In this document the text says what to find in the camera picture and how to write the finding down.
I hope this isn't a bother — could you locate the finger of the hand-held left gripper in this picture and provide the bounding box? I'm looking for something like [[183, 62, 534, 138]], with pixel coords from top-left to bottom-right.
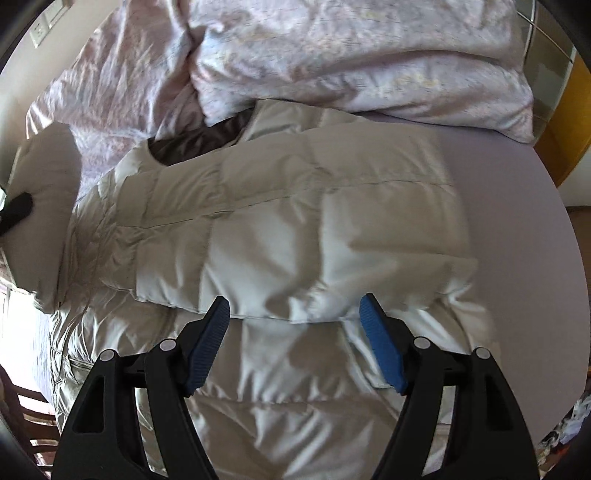
[[0, 193, 34, 237]]

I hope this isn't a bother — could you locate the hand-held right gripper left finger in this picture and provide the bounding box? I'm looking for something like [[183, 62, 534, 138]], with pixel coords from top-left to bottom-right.
[[51, 296, 230, 480]]

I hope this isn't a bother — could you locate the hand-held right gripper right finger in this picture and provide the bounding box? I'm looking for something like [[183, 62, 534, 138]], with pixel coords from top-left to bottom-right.
[[359, 293, 539, 480]]

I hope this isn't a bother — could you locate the beige puffer jacket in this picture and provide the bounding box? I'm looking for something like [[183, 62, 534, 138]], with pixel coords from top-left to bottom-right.
[[9, 99, 504, 480]]

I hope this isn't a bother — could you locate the pink floral pillow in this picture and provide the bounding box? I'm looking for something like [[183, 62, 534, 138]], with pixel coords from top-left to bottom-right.
[[25, 9, 208, 185]]

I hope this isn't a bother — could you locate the wooden chair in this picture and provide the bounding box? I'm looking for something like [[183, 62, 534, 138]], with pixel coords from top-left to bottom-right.
[[0, 364, 62, 464]]

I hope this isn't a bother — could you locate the colourful clutter pile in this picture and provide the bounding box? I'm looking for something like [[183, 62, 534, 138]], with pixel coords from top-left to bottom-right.
[[536, 397, 591, 464]]

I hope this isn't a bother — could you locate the pink floral duvet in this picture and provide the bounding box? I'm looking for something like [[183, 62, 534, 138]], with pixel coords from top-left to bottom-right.
[[188, 0, 537, 145]]

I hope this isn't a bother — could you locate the wooden cabinet with glass panels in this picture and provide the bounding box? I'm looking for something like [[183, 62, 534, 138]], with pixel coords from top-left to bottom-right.
[[516, 0, 591, 188]]

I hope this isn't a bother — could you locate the white wall switch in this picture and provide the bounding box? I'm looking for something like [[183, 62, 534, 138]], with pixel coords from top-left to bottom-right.
[[46, 0, 71, 25]]

